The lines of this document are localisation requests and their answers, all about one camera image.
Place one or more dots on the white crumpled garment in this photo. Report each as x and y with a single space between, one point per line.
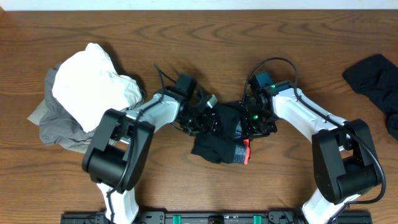
87 85

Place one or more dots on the black leggings with red waistband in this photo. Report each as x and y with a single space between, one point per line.
226 141

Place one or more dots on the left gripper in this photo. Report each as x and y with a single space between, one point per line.
212 123

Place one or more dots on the black garment at right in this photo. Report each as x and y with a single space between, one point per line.
376 78

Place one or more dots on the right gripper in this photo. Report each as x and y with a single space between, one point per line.
250 132

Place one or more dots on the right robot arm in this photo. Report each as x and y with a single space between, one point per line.
345 163

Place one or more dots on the grey crumpled garment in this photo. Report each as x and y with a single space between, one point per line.
56 125

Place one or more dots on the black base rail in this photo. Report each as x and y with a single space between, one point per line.
271 217

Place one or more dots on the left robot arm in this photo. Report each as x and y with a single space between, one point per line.
118 151

